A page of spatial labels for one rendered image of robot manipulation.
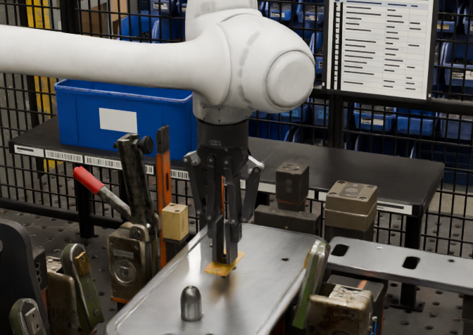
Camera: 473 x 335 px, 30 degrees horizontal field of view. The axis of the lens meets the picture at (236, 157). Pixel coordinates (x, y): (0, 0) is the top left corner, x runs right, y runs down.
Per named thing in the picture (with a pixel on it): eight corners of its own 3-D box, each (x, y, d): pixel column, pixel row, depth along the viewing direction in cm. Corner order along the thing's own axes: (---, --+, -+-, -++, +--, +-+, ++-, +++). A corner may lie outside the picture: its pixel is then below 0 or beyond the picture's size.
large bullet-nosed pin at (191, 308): (196, 332, 128) (196, 292, 126) (177, 327, 129) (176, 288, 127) (205, 321, 131) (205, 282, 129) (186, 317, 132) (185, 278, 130)
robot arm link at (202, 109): (239, 91, 123) (240, 131, 125) (262, 74, 131) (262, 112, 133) (181, 84, 127) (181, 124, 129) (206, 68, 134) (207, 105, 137)
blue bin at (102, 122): (186, 162, 178) (184, 100, 173) (56, 143, 189) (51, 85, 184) (217, 136, 192) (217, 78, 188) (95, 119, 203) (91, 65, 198)
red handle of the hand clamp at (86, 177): (146, 231, 141) (70, 169, 142) (139, 239, 142) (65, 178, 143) (158, 220, 144) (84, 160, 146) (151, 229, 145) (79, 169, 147)
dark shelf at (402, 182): (422, 219, 159) (423, 204, 158) (7, 154, 191) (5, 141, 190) (443, 175, 178) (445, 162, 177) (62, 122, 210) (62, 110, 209)
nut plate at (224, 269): (225, 276, 135) (225, 269, 135) (203, 272, 137) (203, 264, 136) (246, 253, 143) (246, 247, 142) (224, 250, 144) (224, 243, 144)
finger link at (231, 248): (232, 216, 138) (236, 217, 138) (233, 256, 141) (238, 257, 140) (224, 224, 135) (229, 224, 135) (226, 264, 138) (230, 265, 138)
